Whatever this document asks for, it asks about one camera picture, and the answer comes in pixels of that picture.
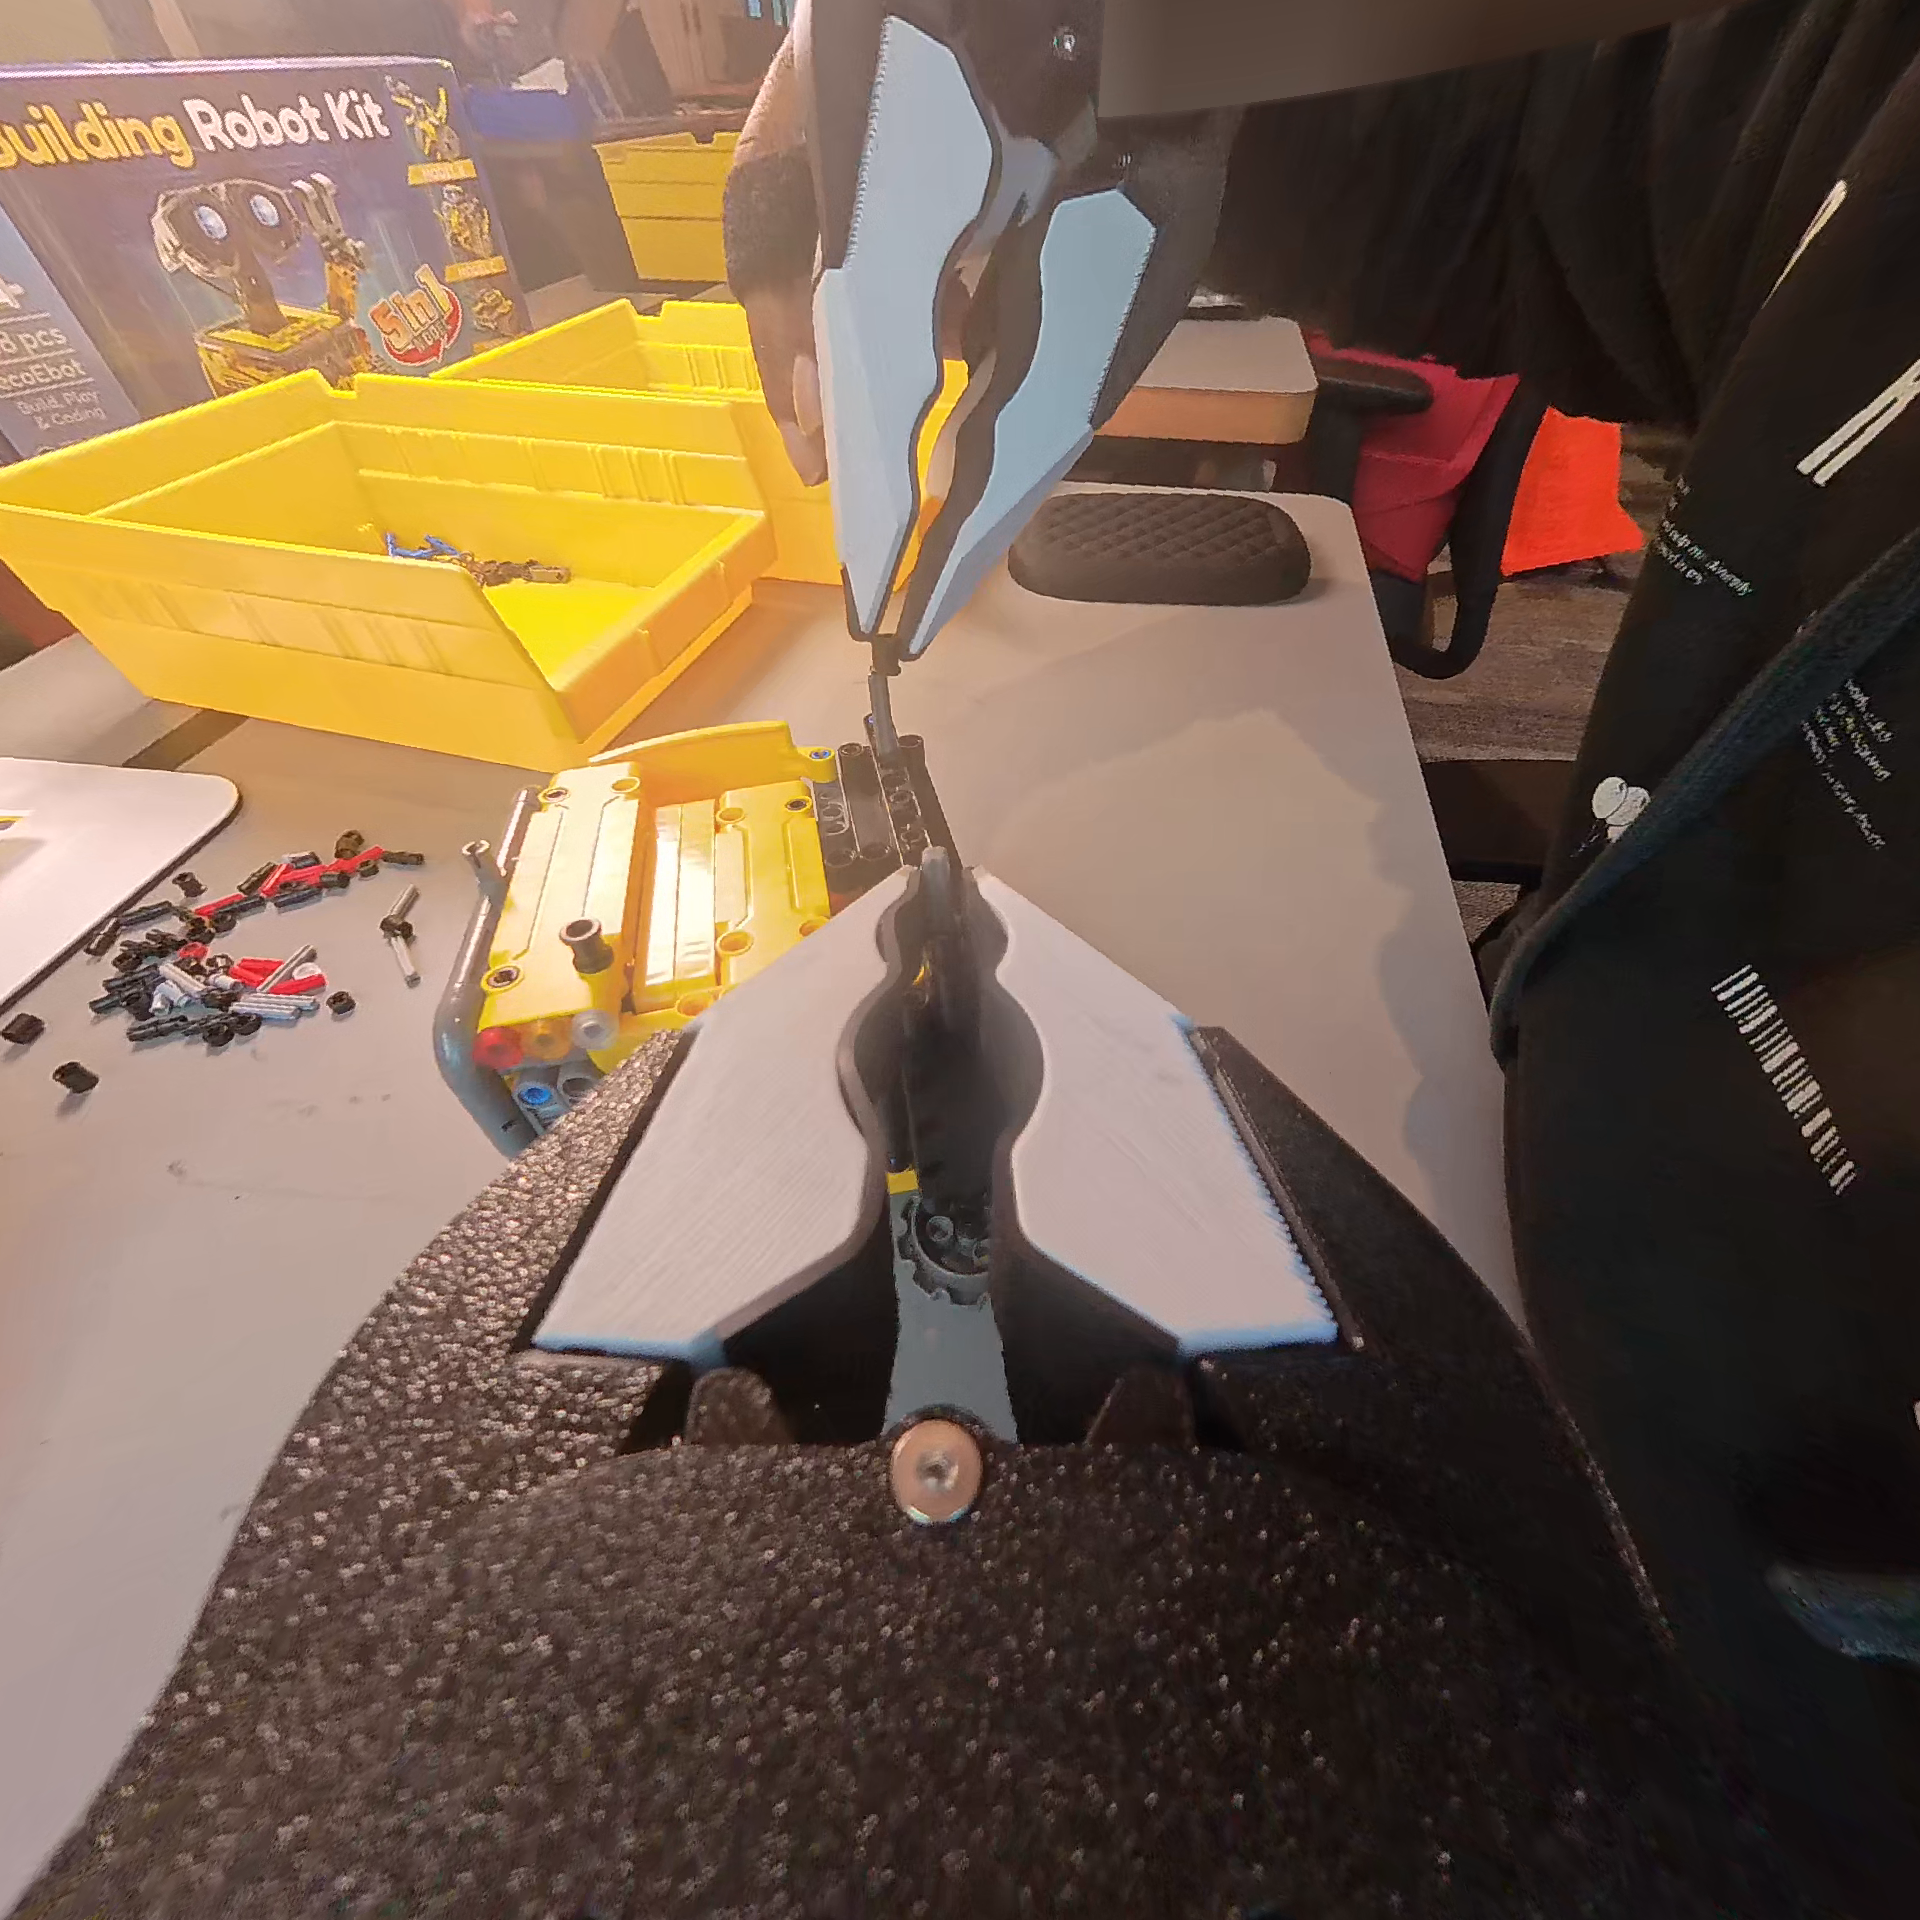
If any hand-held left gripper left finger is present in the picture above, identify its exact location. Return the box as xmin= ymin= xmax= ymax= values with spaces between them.
xmin=533 ymin=864 xmax=963 ymax=1368

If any black textured armrest pad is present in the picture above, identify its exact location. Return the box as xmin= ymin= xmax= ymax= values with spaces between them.
xmin=1002 ymin=487 xmax=1317 ymax=609

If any yellow plastic box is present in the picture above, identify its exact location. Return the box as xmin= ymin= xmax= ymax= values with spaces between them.
xmin=0 ymin=372 xmax=781 ymax=775

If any pile of small brick parts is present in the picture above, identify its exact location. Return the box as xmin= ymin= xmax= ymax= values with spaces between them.
xmin=0 ymin=830 xmax=394 ymax=1098

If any grey desk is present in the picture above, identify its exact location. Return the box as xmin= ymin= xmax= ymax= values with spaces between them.
xmin=0 ymin=479 xmax=1532 ymax=1862

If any blue printed kit box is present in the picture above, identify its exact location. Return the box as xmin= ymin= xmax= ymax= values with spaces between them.
xmin=0 ymin=58 xmax=542 ymax=457

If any white document stand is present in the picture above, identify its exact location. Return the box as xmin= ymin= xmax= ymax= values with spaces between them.
xmin=0 ymin=755 xmax=245 ymax=1012

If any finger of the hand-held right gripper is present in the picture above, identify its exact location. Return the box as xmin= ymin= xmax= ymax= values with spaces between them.
xmin=813 ymin=10 xmax=1012 ymax=652
xmin=892 ymin=186 xmax=1163 ymax=665

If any red plastic bin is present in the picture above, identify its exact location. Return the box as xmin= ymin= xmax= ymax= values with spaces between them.
xmin=1303 ymin=343 xmax=1537 ymax=683

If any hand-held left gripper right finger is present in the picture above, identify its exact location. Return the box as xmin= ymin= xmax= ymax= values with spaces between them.
xmin=963 ymin=864 xmax=1346 ymax=1411

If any black yellow toy brick vehicle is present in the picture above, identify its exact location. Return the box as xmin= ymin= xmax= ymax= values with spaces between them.
xmin=430 ymin=646 xmax=986 ymax=1329

